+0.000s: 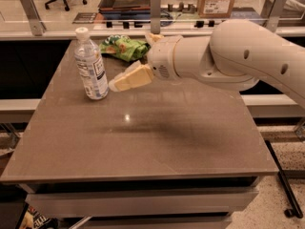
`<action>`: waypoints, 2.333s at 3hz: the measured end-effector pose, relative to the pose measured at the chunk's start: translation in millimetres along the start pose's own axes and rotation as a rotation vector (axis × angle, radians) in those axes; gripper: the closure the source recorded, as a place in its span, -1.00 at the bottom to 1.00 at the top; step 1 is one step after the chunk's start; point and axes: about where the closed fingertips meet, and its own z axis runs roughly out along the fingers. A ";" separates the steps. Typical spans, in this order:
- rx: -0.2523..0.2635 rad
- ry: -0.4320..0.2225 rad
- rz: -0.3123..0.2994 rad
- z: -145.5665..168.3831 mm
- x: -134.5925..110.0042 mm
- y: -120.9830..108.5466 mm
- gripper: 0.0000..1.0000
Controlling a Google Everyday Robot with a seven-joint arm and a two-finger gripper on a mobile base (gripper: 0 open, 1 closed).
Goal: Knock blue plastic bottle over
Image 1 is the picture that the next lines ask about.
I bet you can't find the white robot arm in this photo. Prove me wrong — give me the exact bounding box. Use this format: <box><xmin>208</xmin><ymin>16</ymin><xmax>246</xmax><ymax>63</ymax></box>
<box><xmin>109</xmin><ymin>19</ymin><xmax>305</xmax><ymax>107</ymax></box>

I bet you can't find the metal bracket post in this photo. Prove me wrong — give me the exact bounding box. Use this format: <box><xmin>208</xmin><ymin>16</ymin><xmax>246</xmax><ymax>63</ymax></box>
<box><xmin>20</xmin><ymin>0</ymin><xmax>46</xmax><ymax>36</ymax></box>
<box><xmin>264</xmin><ymin>0</ymin><xmax>287</xmax><ymax>32</ymax></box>
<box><xmin>150</xmin><ymin>0</ymin><xmax>161</xmax><ymax>34</ymax></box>

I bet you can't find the cardboard box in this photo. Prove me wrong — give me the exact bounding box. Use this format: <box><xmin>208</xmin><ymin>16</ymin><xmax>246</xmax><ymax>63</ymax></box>
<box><xmin>197</xmin><ymin>0</ymin><xmax>235</xmax><ymax>18</ymax></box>

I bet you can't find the black floor bar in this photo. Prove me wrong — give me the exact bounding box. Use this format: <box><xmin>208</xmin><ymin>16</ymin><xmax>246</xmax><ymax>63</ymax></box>
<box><xmin>265</xmin><ymin>140</ymin><xmax>303</xmax><ymax>219</ymax></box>

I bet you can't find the grey table drawer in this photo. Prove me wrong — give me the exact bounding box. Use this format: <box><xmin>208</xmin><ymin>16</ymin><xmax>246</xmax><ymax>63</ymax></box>
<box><xmin>27</xmin><ymin>187</ymin><xmax>258</xmax><ymax>218</ymax></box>

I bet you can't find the green snack bag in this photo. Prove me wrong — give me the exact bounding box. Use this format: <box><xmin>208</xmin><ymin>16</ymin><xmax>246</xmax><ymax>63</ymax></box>
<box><xmin>99</xmin><ymin>35</ymin><xmax>150</xmax><ymax>62</ymax></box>

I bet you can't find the middle metal bracket post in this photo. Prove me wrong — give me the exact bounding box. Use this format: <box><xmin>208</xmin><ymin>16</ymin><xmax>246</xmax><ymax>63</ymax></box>
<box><xmin>150</xmin><ymin>0</ymin><xmax>161</xmax><ymax>34</ymax></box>

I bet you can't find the clear plastic water bottle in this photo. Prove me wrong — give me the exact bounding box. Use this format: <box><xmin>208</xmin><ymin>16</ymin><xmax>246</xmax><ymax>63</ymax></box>
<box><xmin>74</xmin><ymin>27</ymin><xmax>109</xmax><ymax>100</ymax></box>

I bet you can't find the left metal bracket post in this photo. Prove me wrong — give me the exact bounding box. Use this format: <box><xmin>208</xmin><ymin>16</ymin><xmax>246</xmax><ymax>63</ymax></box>
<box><xmin>20</xmin><ymin>0</ymin><xmax>46</xmax><ymax>36</ymax></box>

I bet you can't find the right metal bracket post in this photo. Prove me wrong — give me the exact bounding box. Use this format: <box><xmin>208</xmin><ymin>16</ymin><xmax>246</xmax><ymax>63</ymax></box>
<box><xmin>264</xmin><ymin>0</ymin><xmax>287</xmax><ymax>32</ymax></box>

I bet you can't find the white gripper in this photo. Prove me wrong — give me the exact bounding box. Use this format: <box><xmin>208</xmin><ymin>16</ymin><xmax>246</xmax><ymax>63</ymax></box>
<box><xmin>109</xmin><ymin>32</ymin><xmax>182</xmax><ymax>92</ymax></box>

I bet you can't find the magazine under table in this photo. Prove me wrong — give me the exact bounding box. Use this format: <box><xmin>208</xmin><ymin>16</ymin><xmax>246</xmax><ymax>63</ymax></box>
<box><xmin>15</xmin><ymin>204</ymin><xmax>58</xmax><ymax>229</ymax></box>

